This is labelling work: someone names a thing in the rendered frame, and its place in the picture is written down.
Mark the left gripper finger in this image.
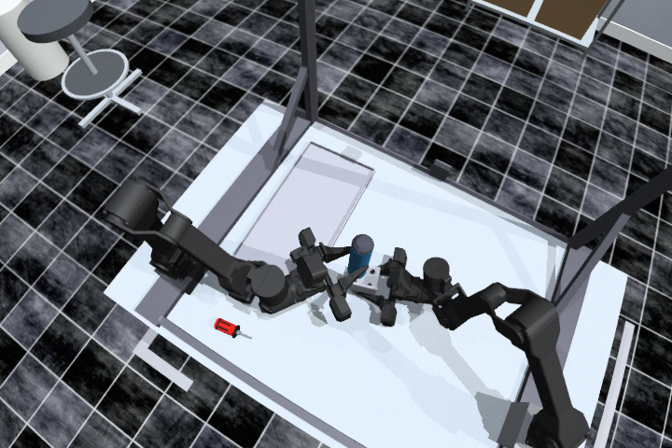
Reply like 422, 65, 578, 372
357, 292, 384, 312
377, 258, 392, 276

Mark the grey l-shaped bracket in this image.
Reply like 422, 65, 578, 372
349, 265, 381, 295

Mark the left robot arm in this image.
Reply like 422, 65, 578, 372
386, 257, 590, 448

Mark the red screwdriver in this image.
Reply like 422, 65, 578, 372
214, 318, 252, 340

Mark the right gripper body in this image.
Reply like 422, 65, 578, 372
285, 227, 352, 322

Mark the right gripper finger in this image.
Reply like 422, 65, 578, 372
319, 242, 351, 264
338, 265, 370, 298

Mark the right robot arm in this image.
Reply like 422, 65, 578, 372
103, 178, 328, 315

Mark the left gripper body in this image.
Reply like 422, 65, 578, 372
380, 247, 424, 327

